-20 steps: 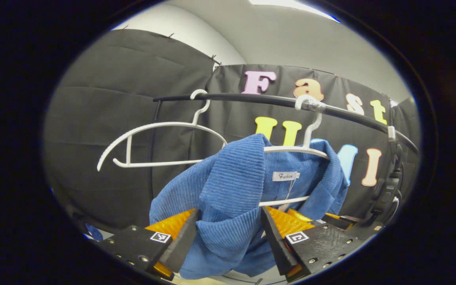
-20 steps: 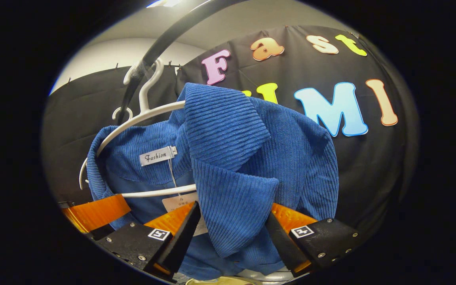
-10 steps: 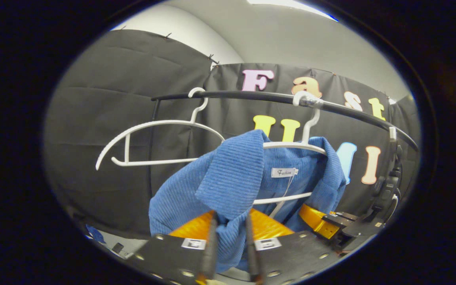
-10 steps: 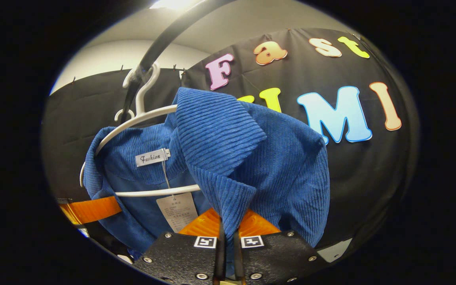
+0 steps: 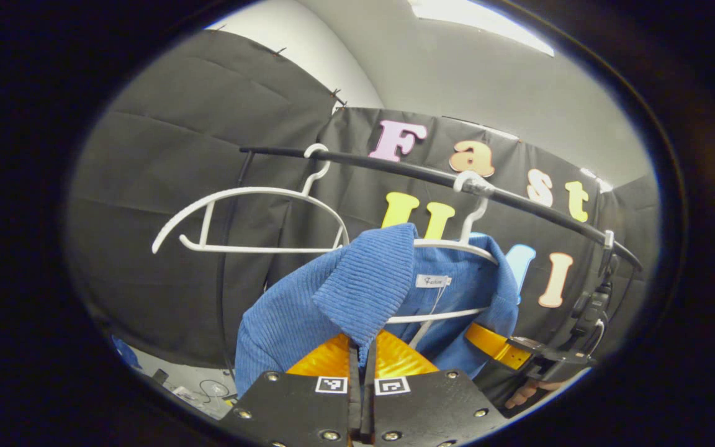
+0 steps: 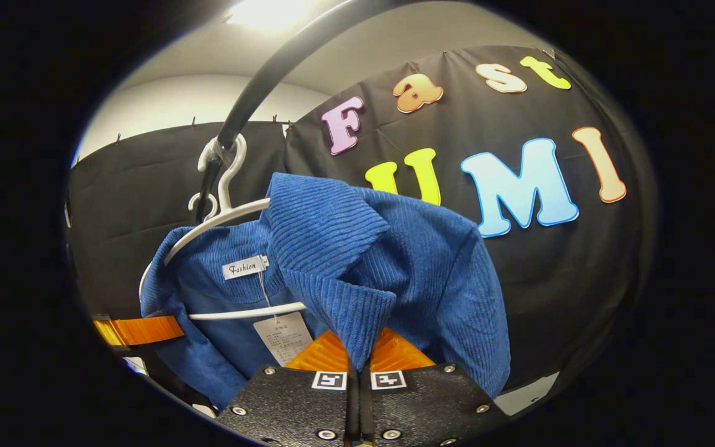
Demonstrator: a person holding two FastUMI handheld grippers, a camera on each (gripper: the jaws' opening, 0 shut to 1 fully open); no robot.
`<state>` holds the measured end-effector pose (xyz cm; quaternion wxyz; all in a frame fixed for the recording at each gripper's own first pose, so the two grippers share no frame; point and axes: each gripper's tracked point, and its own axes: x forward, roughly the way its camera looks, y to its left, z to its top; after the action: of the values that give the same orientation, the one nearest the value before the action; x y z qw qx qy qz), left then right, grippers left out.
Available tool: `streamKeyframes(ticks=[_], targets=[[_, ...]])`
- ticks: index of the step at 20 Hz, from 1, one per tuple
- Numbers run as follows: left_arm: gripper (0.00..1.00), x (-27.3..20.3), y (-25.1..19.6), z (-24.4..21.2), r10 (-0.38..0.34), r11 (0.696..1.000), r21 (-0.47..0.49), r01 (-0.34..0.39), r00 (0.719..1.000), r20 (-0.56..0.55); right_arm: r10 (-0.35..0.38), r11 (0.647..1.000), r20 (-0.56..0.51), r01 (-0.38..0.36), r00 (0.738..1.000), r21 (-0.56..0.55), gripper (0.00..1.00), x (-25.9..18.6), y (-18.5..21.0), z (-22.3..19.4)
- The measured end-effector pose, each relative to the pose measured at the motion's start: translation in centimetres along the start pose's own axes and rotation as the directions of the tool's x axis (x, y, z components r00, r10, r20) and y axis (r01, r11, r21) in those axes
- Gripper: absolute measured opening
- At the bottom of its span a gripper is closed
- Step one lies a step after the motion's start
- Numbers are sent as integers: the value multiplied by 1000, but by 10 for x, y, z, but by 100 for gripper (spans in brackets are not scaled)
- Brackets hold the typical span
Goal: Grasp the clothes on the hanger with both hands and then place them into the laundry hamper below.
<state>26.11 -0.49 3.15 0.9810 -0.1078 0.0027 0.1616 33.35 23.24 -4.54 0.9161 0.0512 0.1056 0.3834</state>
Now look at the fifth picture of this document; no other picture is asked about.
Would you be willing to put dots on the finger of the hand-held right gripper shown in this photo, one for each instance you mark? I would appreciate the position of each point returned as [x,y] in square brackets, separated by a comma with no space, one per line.
[494,346]

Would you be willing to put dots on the black backdrop cloth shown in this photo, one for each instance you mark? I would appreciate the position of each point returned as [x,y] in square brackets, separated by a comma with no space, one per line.
[177,155]

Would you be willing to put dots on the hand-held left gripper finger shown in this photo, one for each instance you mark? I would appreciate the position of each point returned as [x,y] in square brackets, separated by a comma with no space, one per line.
[354,403]
[368,406]

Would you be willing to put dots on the white plastic hanger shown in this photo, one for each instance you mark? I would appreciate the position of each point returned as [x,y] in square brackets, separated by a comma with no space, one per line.
[270,189]
[474,217]

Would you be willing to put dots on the blue object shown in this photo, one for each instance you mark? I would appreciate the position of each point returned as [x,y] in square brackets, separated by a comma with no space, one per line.
[126,352]

